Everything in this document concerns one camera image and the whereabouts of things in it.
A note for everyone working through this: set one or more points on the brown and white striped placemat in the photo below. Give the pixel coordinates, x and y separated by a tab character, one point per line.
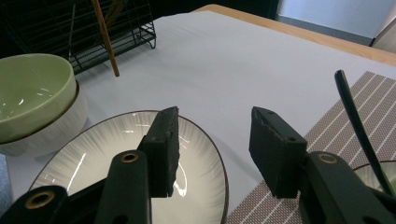
336	118

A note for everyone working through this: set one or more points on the white plate with dark rim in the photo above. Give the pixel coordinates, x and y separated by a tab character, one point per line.
362	172
93	155

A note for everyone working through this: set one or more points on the black spoon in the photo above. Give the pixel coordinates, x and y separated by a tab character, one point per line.
355	118

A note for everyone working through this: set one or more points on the light grey table cover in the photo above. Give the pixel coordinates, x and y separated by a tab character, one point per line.
218	62

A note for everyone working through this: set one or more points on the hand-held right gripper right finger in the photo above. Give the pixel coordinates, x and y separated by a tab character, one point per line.
277	155

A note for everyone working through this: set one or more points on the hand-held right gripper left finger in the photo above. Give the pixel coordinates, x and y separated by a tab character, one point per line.
163	155

